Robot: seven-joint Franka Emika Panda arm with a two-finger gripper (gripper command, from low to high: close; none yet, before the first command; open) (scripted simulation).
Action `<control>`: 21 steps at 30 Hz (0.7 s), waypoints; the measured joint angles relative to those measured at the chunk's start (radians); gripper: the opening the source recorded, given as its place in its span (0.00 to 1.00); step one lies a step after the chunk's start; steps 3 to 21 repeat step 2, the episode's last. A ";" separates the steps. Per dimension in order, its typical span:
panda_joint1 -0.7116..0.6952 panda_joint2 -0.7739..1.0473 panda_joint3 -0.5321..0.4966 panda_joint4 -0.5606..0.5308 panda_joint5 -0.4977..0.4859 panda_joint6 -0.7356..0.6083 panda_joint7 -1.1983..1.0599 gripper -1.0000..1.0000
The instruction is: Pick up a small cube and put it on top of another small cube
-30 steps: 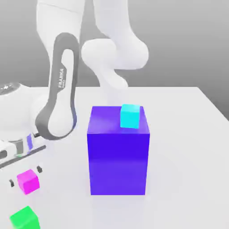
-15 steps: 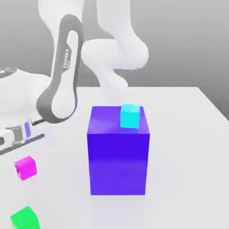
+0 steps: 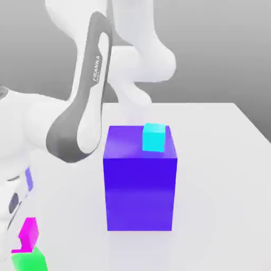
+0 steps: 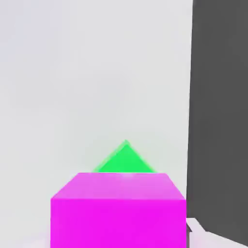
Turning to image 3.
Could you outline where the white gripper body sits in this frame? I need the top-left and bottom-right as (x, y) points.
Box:
(0, 201), (28, 258)

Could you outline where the small magenta cube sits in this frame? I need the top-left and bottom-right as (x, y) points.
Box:
(11, 217), (40, 254)

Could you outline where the small green cube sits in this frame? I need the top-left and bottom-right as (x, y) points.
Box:
(11, 246), (49, 271)

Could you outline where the small cyan cube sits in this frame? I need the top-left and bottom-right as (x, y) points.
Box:
(142, 123), (166, 153)

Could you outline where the large purple box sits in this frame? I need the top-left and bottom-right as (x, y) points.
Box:
(103, 125), (178, 232)

